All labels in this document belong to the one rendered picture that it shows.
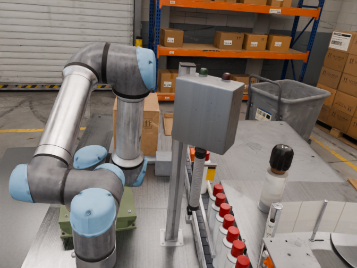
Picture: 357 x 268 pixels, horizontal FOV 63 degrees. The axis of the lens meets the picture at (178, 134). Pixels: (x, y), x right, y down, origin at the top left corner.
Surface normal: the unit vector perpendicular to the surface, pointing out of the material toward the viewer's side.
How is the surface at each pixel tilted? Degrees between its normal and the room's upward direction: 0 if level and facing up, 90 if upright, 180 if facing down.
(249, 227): 0
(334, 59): 90
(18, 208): 0
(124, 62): 67
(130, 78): 102
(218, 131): 90
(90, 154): 5
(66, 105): 29
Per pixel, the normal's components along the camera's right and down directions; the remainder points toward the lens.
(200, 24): 0.26, 0.44
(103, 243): 0.65, 0.38
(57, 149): 0.54, -0.48
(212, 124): -0.50, 0.34
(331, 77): -0.94, 0.08
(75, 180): 0.13, -0.55
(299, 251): 0.08, -0.90
